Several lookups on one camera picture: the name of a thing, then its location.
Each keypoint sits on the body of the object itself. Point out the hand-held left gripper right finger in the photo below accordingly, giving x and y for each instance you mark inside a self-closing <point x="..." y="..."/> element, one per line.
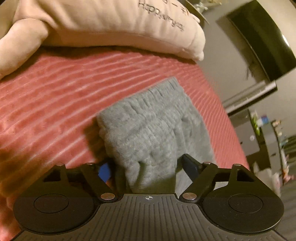
<point x="190" y="166"/>

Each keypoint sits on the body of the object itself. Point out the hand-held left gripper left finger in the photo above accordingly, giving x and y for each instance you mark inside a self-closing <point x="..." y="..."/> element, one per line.
<point x="105" y="170"/>

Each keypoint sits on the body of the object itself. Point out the green cloth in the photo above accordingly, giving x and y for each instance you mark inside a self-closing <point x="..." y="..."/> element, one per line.
<point x="255" y="122"/>

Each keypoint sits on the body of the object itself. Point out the grey cabinet with white knob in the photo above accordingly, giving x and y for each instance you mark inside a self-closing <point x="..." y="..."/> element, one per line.
<point x="270" y="139"/>

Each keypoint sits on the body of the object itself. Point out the blue and white bottle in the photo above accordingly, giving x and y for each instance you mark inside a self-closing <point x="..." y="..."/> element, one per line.
<point x="263" y="121"/>

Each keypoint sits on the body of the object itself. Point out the grey desk with drawers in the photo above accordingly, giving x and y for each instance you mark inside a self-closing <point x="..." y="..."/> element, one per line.
<point x="289" y="148"/>

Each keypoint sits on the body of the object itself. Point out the pink plush pig pillow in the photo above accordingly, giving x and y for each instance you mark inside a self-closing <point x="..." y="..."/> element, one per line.
<point x="104" y="27"/>

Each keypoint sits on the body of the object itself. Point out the gold wrapped bouquet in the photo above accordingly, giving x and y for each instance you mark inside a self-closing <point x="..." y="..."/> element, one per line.
<point x="200" y="7"/>

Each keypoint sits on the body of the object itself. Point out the red ribbed blanket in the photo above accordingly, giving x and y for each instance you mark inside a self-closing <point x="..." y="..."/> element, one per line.
<point x="57" y="104"/>

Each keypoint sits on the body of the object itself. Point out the white plush chair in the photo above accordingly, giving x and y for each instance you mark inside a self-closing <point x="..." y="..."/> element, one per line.
<point x="268" y="180"/>

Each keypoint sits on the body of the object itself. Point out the grey door frame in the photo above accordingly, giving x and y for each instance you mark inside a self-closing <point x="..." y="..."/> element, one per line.
<point x="249" y="97"/>

